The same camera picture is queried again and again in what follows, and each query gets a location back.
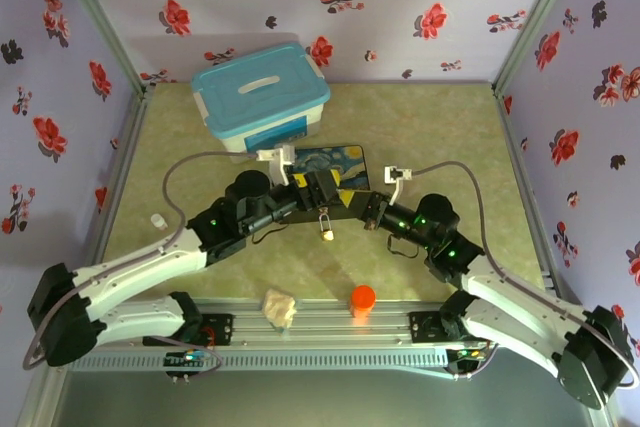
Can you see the starry night print case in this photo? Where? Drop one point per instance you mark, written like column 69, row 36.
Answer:
column 345, row 162

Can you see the small brass padlock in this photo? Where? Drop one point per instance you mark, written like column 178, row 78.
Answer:
column 327, row 234

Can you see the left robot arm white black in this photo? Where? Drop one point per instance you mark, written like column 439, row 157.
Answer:
column 135, row 264

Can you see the orange plastic bottle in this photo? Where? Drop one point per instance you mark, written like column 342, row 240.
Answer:
column 363, row 299

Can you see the small white bottle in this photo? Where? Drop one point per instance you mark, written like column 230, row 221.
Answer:
column 158, row 222

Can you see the blue lidded plastic storage box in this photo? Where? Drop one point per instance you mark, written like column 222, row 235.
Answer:
column 260, row 92

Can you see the crumpled beige paper ball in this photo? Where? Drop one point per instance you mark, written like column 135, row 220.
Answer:
column 279, row 309

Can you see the right circuit board with leds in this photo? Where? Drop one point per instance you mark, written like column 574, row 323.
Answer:
column 465, row 354

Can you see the circuit board with leds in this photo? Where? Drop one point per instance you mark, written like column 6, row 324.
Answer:
column 465, row 354
column 187, row 358

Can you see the left circuit board with leds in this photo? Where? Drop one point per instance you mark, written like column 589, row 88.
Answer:
column 187, row 358

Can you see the aluminium side rail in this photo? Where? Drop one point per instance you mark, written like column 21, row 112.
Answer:
column 120, row 162
column 525, row 187

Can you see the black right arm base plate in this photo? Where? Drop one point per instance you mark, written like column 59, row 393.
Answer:
column 425, row 327

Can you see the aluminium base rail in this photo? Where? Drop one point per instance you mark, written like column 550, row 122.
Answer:
column 320, row 324

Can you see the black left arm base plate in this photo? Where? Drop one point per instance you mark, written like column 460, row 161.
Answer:
column 220, row 329

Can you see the aluminium frame post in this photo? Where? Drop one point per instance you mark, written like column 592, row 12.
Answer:
column 100, row 22
column 537, row 22

